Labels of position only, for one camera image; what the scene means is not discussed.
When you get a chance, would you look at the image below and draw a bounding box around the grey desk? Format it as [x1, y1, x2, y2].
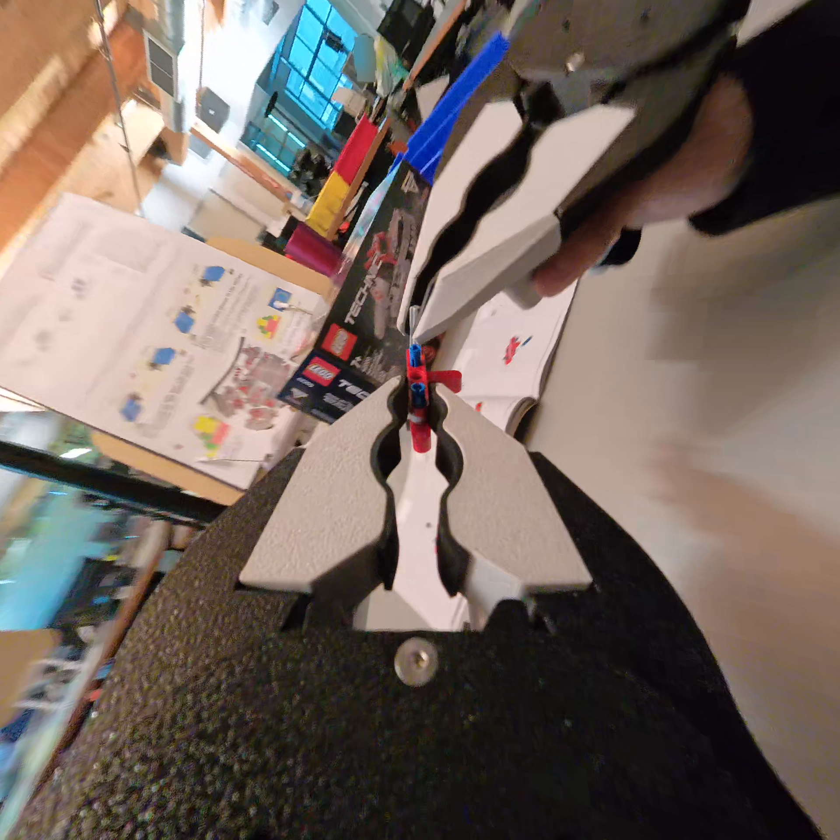
[512, 190, 840, 840]

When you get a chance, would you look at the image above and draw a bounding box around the wooden display board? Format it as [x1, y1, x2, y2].
[88, 233, 339, 493]

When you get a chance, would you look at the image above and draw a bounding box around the metal air duct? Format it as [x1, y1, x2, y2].
[140, 0, 199, 133]

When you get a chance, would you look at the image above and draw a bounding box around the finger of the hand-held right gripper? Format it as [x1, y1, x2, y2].
[397, 98, 527, 319]
[413, 104, 637, 343]

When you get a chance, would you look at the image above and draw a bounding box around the red storage bin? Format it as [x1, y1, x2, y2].
[335, 115, 389, 193]

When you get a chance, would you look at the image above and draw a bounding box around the printed instruction sheet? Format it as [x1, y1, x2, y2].
[0, 193, 329, 490]

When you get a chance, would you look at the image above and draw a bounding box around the person's right forearm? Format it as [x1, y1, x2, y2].
[689, 0, 840, 238]

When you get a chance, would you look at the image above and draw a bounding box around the open instruction booklet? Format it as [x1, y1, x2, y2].
[357, 282, 578, 631]

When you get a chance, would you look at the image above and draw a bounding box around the magenta storage bin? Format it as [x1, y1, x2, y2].
[284, 220, 347, 278]

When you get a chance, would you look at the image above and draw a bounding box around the black toy set box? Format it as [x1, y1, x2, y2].
[279, 157, 437, 427]

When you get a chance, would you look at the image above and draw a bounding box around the yellow storage bin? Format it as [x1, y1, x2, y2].
[306, 172, 360, 238]

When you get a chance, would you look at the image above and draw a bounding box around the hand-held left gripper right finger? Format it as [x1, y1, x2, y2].
[436, 389, 594, 626]

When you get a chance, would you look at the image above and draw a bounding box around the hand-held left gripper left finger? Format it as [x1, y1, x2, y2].
[237, 374, 409, 626]

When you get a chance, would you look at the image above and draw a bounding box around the large window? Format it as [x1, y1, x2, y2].
[241, 0, 370, 175]

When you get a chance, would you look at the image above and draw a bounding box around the red toy brick assembly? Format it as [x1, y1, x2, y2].
[406, 341, 462, 454]

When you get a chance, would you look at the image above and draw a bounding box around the black metal rail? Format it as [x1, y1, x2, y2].
[0, 438, 227, 527]

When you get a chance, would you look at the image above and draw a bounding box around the blue plastic bin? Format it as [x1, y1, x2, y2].
[390, 33, 513, 185]

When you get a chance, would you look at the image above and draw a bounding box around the person's right hand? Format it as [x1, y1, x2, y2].
[532, 75, 756, 299]

